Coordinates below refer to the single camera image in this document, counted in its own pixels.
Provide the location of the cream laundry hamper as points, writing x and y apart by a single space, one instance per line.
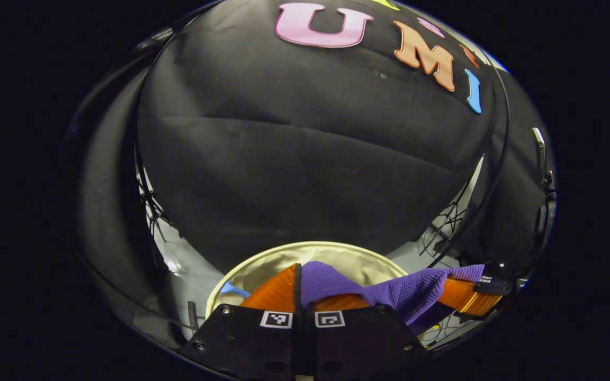
337 254

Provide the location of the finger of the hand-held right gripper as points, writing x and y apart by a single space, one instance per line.
469 296

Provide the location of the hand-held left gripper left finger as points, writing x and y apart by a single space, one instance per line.
247 344

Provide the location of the purple knit sweater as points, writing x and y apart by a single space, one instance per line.
416 291

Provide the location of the black clothes rack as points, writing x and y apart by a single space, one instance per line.
506 127

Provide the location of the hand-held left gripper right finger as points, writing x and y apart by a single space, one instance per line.
363 344

